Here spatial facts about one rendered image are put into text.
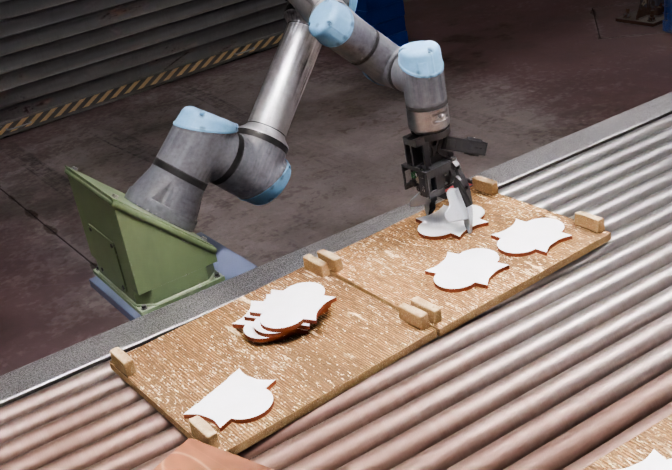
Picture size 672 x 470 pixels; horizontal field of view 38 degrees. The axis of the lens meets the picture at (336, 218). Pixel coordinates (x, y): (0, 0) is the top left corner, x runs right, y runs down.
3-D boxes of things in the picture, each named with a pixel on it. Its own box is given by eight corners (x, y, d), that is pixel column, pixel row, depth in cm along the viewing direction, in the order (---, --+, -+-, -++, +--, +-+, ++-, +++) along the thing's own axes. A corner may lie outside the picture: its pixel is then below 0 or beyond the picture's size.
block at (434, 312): (410, 313, 158) (408, 298, 157) (419, 308, 159) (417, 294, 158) (435, 326, 153) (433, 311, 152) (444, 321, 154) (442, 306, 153)
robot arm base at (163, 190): (110, 189, 191) (133, 145, 192) (163, 213, 203) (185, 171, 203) (153, 215, 182) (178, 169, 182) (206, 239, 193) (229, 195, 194)
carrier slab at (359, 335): (111, 369, 160) (108, 361, 159) (310, 270, 180) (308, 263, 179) (217, 466, 133) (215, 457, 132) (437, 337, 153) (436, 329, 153)
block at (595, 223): (573, 225, 177) (572, 212, 176) (580, 221, 178) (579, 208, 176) (599, 234, 172) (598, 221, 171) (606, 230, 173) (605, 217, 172)
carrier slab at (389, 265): (315, 269, 180) (313, 261, 179) (475, 191, 200) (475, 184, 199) (440, 337, 153) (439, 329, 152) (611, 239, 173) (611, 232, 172)
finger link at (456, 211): (451, 243, 178) (430, 197, 177) (474, 230, 181) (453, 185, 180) (460, 240, 175) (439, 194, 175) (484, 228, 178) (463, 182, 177)
